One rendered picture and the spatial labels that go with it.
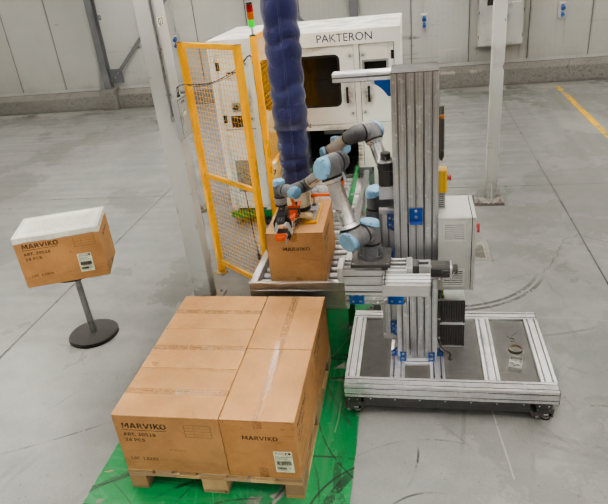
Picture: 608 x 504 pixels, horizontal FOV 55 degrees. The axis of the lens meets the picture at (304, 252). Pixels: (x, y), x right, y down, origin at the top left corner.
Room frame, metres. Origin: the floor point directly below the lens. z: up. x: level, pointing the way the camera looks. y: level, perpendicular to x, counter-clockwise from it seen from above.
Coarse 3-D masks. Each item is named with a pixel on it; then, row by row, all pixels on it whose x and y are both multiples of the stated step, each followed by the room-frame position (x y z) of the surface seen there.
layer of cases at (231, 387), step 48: (192, 336) 3.06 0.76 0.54; (240, 336) 3.00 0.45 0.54; (288, 336) 2.95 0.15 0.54; (144, 384) 2.63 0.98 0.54; (192, 384) 2.58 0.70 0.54; (240, 384) 2.54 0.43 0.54; (288, 384) 2.50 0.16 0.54; (144, 432) 2.37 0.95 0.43; (192, 432) 2.32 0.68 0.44; (240, 432) 2.26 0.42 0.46; (288, 432) 2.21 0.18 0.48
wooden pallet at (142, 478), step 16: (320, 400) 2.94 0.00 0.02; (320, 416) 2.81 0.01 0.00; (144, 480) 2.39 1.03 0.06; (208, 480) 2.31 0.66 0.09; (224, 480) 2.29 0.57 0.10; (240, 480) 2.27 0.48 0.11; (256, 480) 2.25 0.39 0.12; (272, 480) 2.24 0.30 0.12; (288, 480) 2.21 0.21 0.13; (304, 480) 2.24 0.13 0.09; (288, 496) 2.22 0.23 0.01; (304, 496) 2.20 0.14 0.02
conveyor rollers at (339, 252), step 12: (348, 180) 5.60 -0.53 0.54; (360, 180) 5.57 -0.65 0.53; (312, 192) 5.33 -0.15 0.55; (324, 192) 5.30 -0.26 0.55; (348, 192) 5.24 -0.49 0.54; (336, 216) 4.72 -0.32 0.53; (336, 228) 4.45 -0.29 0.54; (336, 240) 4.20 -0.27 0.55; (336, 252) 4.01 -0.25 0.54; (336, 264) 3.82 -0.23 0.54; (264, 276) 3.75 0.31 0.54; (336, 276) 3.64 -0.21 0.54
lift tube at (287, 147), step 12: (300, 96) 3.79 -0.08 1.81; (276, 132) 3.83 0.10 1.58; (288, 132) 3.76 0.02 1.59; (300, 132) 3.77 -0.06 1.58; (288, 144) 3.77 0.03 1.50; (300, 144) 3.78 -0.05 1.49; (288, 156) 3.77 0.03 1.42; (300, 156) 3.77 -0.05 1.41; (288, 168) 3.77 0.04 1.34; (300, 168) 3.77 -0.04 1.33; (288, 180) 3.77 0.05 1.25; (300, 180) 3.76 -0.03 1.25
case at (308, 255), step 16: (272, 224) 3.75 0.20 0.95; (304, 224) 3.69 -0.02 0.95; (320, 224) 3.66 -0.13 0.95; (272, 240) 3.60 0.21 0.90; (288, 240) 3.57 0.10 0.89; (304, 240) 3.55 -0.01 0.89; (320, 240) 3.53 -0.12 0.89; (272, 256) 3.60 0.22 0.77; (288, 256) 3.58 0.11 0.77; (304, 256) 3.56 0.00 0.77; (320, 256) 3.53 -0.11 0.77; (272, 272) 3.60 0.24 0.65; (288, 272) 3.58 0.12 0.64; (304, 272) 3.56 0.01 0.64; (320, 272) 3.54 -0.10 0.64
